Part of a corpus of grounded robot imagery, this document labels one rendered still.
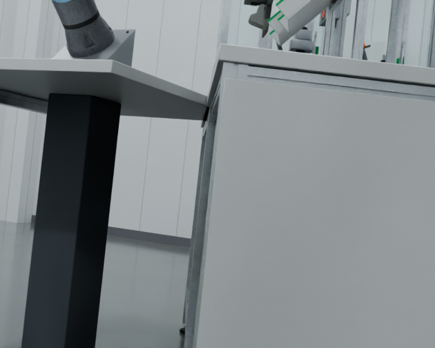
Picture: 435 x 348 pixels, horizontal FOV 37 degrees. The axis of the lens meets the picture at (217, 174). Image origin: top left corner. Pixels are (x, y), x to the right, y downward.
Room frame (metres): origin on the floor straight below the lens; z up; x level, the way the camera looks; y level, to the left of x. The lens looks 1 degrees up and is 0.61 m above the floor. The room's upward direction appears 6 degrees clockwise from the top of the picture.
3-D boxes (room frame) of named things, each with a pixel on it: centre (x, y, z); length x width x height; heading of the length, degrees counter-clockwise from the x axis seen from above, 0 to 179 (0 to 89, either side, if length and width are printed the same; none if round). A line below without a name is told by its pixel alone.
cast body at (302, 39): (1.90, -0.21, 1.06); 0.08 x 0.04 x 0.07; 93
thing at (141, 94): (1.98, 0.38, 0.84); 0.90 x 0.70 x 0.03; 155
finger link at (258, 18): (1.88, -0.07, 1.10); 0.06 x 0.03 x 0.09; 93
